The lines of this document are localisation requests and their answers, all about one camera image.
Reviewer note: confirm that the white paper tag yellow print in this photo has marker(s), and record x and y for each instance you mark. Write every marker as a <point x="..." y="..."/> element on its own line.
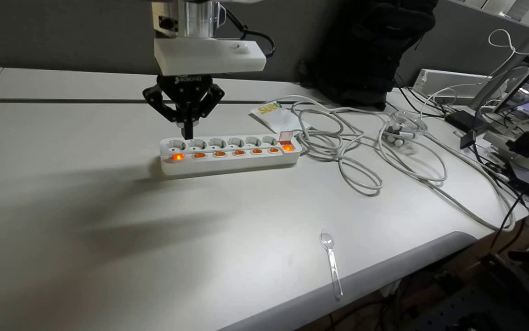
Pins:
<point x="270" y="115"/>

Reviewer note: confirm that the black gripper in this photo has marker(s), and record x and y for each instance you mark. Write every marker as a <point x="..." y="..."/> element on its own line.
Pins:
<point x="184" y="84"/>

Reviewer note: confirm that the black fabric bag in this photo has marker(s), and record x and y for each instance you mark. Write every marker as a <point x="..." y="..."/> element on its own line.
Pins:
<point x="368" y="49"/>

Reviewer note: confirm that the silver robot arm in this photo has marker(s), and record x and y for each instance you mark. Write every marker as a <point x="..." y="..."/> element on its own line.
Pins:
<point x="193" y="20"/>

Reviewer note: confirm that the white flat box device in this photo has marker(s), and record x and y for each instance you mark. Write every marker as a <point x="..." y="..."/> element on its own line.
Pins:
<point x="448" y="84"/>

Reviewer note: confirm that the clear plastic wrapper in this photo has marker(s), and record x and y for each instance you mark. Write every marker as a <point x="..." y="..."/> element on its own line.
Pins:
<point x="397" y="137"/>

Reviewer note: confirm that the clear plastic spoon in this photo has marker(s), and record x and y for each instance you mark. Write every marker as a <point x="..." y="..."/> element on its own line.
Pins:
<point x="325" y="240"/>

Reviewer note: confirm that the white power strip orange switches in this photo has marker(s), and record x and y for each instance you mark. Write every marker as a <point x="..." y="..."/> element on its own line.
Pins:
<point x="234" y="161"/>

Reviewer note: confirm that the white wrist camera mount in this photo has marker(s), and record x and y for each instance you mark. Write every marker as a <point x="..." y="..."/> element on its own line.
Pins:
<point x="210" y="57"/>

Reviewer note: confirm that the black power adapter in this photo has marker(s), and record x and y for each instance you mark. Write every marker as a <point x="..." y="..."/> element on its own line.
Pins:
<point x="467" y="123"/>

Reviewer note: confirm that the black chair base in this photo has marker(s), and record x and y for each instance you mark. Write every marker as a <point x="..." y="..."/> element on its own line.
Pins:
<point x="515" y="288"/>

